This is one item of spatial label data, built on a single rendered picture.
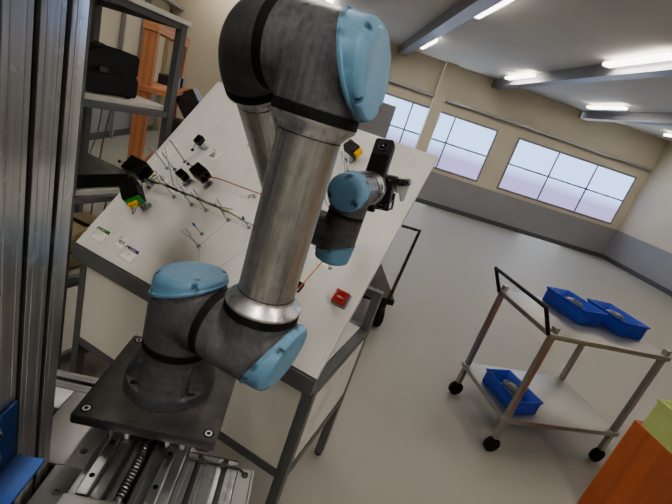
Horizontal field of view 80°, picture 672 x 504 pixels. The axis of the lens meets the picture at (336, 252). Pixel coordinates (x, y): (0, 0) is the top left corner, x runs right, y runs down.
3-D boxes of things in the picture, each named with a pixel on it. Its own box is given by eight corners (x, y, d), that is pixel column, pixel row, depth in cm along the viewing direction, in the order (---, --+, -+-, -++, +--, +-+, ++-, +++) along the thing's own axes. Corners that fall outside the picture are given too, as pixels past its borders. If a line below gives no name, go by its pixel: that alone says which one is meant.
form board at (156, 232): (78, 244, 170) (75, 242, 169) (219, 84, 205) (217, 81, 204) (317, 380, 135) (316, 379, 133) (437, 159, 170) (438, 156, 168)
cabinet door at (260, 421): (275, 470, 151) (303, 387, 139) (167, 397, 168) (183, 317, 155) (278, 465, 154) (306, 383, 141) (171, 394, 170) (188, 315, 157)
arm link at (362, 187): (318, 207, 78) (331, 164, 75) (339, 203, 87) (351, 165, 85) (354, 222, 75) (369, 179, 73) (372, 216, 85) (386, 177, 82)
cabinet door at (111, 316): (167, 396, 169) (183, 316, 156) (79, 336, 185) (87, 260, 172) (171, 393, 170) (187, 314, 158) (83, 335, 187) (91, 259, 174)
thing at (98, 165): (62, 190, 166) (64, 174, 163) (8, 162, 176) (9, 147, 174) (131, 186, 195) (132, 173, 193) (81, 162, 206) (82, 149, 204)
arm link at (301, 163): (229, 337, 73) (311, 9, 56) (298, 376, 69) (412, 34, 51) (180, 367, 62) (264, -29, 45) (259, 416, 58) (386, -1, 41)
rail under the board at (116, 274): (309, 397, 134) (314, 382, 132) (71, 257, 170) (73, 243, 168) (316, 389, 139) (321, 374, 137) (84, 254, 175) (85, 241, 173)
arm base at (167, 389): (199, 421, 67) (211, 373, 64) (106, 401, 65) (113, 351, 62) (221, 366, 81) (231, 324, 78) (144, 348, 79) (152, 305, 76)
